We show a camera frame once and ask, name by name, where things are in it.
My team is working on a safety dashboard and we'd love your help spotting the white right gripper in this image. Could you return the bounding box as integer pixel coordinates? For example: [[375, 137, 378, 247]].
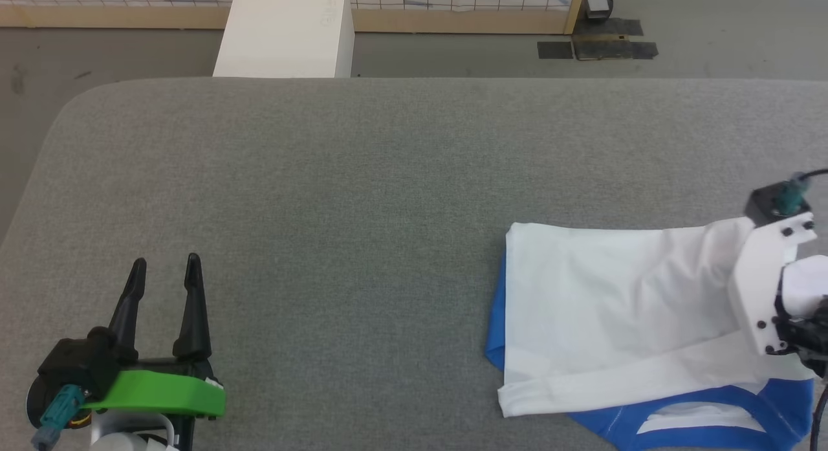
[[729, 212, 828, 375]]

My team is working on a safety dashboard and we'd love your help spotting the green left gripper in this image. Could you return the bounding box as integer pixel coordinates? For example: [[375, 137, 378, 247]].
[[83, 252, 226, 451]]

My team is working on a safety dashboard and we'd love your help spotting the white and blue shirt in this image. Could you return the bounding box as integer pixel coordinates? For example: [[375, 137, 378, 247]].
[[485, 217, 818, 451]]

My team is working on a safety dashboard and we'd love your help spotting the grey fabric sofa seat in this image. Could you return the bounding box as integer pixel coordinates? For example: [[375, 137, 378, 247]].
[[0, 77, 828, 451]]

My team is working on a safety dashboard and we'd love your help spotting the brown black floor plate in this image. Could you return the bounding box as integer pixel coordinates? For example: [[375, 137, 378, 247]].
[[572, 35, 660, 61]]

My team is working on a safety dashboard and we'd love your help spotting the long black floor patch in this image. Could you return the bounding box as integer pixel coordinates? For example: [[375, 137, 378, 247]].
[[574, 17, 645, 38]]

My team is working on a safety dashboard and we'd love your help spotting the white rectangular box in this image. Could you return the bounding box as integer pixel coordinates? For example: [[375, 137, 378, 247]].
[[212, 0, 356, 79]]

